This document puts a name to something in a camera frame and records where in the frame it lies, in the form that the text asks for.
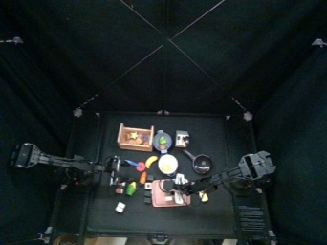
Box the white toy pot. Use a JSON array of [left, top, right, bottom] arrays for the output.
[[157, 153, 180, 176]]

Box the white sushi toy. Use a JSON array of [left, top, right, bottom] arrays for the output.
[[113, 201, 128, 213]]

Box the pink plastic tray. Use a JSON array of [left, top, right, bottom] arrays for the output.
[[150, 179, 192, 209]]

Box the wooden toy crate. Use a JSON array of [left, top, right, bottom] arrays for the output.
[[116, 122, 156, 152]]

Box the orange toy carrot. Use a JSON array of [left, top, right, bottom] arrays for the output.
[[137, 171, 149, 186]]

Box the yellow toy banana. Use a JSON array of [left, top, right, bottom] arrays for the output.
[[144, 155, 160, 169]]

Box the toy corn with green husk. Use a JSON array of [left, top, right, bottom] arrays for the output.
[[125, 181, 137, 196]]

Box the black pan lid with knob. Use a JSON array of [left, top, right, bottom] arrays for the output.
[[193, 155, 213, 175]]

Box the toy frying pan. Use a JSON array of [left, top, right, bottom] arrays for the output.
[[181, 148, 214, 175]]

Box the cream wooden block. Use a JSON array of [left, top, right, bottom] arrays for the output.
[[174, 129, 192, 148]]

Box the thin diagonal cord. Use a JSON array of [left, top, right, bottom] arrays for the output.
[[77, 0, 225, 111], [118, 0, 249, 113]]

